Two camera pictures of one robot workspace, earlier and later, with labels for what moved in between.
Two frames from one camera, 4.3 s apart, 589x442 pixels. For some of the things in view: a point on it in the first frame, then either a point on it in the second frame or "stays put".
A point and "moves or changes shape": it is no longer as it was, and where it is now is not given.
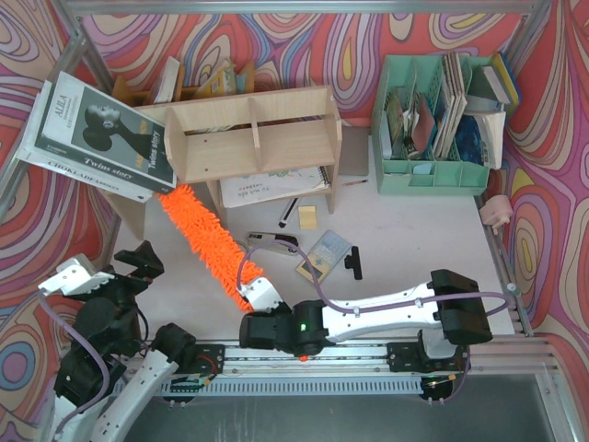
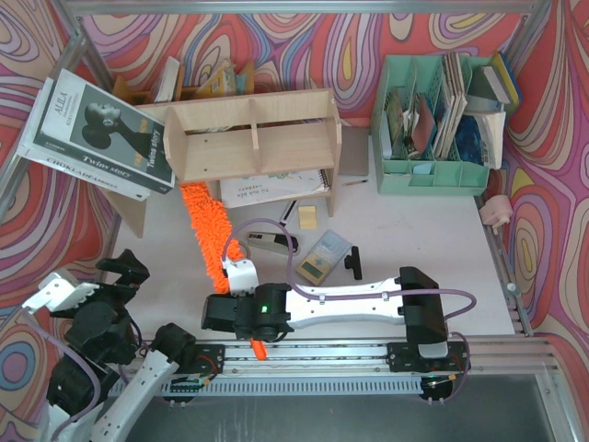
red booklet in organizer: x=424 y=125 stays put
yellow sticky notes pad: x=307 y=216 stays put
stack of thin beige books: x=455 y=109 stays put
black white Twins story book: x=86 y=127 stays put
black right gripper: x=257 y=330 → x=217 y=313
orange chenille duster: x=226 y=255 moves or changes shape
